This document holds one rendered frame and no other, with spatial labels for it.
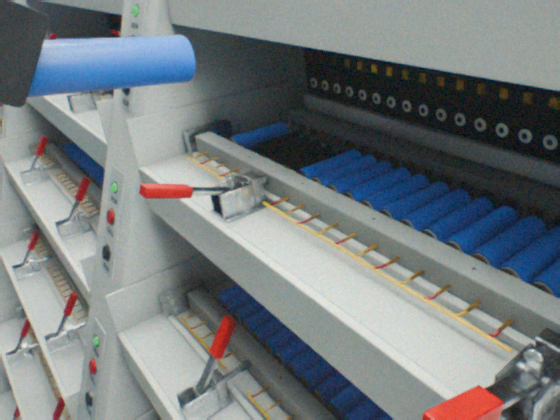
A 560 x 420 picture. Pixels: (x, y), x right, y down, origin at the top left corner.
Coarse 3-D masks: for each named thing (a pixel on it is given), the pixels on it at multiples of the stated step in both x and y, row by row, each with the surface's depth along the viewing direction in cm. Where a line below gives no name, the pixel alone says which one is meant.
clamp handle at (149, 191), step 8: (224, 176) 40; (144, 184) 35; (152, 184) 36; (160, 184) 36; (168, 184) 37; (176, 184) 37; (184, 184) 38; (232, 184) 40; (144, 192) 35; (152, 192) 35; (160, 192) 35; (168, 192) 36; (176, 192) 36; (184, 192) 37; (192, 192) 37; (200, 192) 38; (208, 192) 38; (216, 192) 39; (224, 192) 39
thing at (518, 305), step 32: (192, 160) 49; (224, 160) 48; (256, 160) 44; (288, 192) 40; (320, 192) 38; (352, 224) 34; (384, 224) 33; (352, 256) 32; (384, 256) 33; (416, 256) 30; (448, 256) 29; (448, 288) 29; (480, 288) 27; (512, 288) 26; (512, 320) 26; (544, 320) 24
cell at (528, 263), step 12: (552, 228) 33; (540, 240) 31; (552, 240) 31; (528, 252) 30; (540, 252) 30; (552, 252) 30; (504, 264) 29; (516, 264) 29; (528, 264) 29; (540, 264) 30; (528, 276) 29
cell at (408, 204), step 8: (432, 184) 39; (440, 184) 39; (416, 192) 38; (424, 192) 38; (432, 192) 38; (440, 192) 39; (448, 192) 39; (400, 200) 37; (408, 200) 37; (416, 200) 37; (424, 200) 38; (432, 200) 38; (384, 208) 36; (392, 208) 36; (400, 208) 36; (408, 208) 37; (416, 208) 37; (392, 216) 36; (400, 216) 36
